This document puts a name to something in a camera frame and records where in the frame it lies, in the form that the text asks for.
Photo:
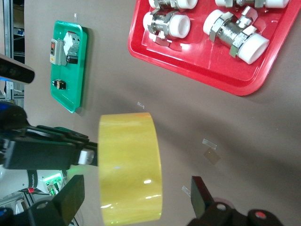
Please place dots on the white circuit breaker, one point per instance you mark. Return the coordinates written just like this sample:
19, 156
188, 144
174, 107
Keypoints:
70, 42

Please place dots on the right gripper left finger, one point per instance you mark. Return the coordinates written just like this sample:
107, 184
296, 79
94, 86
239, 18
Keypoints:
75, 195

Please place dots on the clear tape piece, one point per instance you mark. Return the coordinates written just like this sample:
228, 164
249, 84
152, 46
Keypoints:
209, 144
185, 190
140, 105

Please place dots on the small black gold connector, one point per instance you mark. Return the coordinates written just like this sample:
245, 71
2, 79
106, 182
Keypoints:
60, 84

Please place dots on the green plastic tray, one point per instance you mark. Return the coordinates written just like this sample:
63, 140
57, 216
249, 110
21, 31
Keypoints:
75, 94

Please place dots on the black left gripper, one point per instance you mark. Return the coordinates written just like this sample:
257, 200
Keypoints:
11, 127

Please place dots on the yellow tape roll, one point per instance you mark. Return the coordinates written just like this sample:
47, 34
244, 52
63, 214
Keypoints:
129, 164

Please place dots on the small tape patch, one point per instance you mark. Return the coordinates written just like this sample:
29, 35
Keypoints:
75, 16

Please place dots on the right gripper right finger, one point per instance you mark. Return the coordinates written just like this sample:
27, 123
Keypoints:
200, 195

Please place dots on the brown square patch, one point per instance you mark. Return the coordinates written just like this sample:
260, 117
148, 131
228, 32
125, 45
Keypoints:
211, 157

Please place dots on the white-capped metal pipe fitting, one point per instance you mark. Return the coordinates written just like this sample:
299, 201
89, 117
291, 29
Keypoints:
275, 2
178, 24
185, 3
235, 35

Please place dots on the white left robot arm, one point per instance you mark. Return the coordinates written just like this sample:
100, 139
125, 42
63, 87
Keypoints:
35, 179

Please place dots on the red tray with fittings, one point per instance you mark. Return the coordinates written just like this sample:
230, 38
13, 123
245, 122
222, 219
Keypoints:
211, 70

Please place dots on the grey push-button switch box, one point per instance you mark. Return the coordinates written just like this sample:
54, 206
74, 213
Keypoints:
55, 51

